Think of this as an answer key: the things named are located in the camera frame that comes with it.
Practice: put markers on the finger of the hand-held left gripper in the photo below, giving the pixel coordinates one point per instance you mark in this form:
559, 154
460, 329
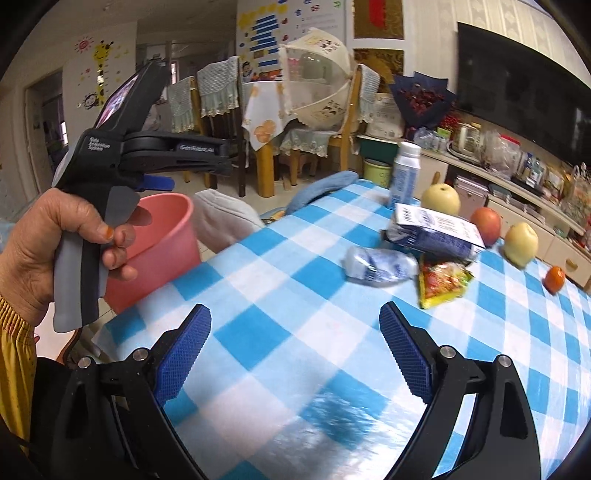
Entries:
157, 183

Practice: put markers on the red Chinese knot ornament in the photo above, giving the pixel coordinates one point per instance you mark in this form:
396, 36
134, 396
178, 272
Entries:
379, 13

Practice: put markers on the dark green storage bin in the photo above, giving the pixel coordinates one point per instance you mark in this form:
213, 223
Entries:
376, 146

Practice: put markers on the white navy carton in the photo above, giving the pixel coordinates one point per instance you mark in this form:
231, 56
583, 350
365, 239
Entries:
438, 230

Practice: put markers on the yellow-green apple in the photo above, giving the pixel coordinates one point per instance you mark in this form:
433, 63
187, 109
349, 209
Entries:
441, 199

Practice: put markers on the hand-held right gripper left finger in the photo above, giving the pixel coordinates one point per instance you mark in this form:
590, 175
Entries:
182, 355

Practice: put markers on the white printed sack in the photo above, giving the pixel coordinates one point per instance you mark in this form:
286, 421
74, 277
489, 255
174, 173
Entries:
385, 115

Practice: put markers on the light green bucket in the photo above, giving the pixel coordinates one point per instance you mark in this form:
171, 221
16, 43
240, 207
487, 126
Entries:
376, 171

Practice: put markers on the printed gift bag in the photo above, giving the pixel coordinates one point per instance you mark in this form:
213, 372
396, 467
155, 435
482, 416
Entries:
577, 194

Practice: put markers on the orange mandarin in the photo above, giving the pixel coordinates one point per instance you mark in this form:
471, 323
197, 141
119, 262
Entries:
555, 279

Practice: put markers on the black television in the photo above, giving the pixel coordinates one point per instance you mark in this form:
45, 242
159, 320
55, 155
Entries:
521, 83

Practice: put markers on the wooden chair knitted cover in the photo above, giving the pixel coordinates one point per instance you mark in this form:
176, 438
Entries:
367, 87

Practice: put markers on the cream mesh food cover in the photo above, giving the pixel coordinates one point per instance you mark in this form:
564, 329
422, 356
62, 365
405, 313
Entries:
318, 83

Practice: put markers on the blue denim cushion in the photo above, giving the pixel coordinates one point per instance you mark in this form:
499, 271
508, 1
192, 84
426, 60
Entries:
323, 187

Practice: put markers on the dining table with orange-print cloth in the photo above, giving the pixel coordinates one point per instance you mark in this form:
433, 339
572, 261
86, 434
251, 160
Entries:
263, 115

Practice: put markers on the dark wood chair lace cover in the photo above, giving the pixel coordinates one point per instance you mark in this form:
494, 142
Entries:
219, 85

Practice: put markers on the pack of small water bottles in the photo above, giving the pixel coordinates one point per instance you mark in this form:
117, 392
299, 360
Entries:
431, 137

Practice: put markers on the yellow snack packet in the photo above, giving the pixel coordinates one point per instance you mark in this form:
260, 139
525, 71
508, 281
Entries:
441, 284

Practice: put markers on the clear plastic bag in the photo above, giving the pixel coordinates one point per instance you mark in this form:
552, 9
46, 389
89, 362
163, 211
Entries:
501, 154

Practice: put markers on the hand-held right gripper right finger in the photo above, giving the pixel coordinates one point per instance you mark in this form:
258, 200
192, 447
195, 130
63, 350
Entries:
406, 355

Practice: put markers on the dark wrapped flower bouquet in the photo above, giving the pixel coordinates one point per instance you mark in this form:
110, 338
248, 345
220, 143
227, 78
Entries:
422, 99

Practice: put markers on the grey cushion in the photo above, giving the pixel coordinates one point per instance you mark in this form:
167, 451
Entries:
226, 217

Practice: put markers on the white plastic bottle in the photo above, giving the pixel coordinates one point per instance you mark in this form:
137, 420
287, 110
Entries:
404, 175

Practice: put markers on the light wood chair lace cover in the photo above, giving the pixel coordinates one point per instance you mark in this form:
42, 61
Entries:
181, 104

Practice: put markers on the crushed clear plastic bottle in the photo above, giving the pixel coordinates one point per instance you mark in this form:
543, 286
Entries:
378, 266

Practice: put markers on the blue checkered tablecloth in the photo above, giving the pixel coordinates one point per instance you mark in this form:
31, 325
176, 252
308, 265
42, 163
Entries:
286, 277

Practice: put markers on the giraffe wall sticker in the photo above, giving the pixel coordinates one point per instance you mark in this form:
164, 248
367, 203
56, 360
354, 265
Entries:
101, 64

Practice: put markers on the person's left hand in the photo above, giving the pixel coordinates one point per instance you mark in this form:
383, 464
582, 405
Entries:
32, 249

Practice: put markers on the pink plastic bucket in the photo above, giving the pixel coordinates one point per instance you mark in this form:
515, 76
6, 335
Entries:
161, 230

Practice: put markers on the white TV cabinet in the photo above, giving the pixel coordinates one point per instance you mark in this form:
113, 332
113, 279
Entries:
508, 203

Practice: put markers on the red apple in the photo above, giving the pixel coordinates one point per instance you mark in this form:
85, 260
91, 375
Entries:
487, 226

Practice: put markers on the wall poster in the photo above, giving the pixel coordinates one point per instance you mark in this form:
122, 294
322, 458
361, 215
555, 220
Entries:
263, 27

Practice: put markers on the yellow apple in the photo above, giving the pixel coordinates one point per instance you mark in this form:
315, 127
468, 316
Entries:
521, 244

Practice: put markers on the pink storage box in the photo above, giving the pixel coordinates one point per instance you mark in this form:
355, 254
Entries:
471, 198

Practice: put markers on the person's left forearm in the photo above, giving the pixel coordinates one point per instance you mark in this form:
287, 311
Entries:
16, 360

